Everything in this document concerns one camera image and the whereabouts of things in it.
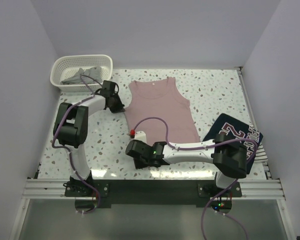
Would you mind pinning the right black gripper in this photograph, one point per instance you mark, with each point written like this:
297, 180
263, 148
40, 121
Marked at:
139, 165

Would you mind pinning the aluminium frame rail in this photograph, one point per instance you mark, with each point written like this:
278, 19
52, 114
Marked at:
255, 208

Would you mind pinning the navy lettered tank top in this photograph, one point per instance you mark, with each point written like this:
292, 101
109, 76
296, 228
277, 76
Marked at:
234, 128

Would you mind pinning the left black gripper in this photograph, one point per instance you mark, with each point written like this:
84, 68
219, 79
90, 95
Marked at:
119, 107

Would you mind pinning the white plastic basket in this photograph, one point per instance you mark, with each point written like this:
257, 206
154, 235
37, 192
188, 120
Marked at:
67, 66

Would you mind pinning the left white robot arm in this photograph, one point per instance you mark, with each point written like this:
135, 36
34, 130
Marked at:
71, 125

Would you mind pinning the pink tank top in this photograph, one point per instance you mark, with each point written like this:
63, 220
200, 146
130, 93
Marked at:
163, 100

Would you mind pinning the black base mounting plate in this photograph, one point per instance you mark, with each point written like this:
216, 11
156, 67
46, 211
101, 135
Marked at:
140, 192

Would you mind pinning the grey tank top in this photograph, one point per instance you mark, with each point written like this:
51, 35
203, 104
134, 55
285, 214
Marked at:
88, 76

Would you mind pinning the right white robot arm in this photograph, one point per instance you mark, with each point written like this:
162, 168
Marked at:
229, 155

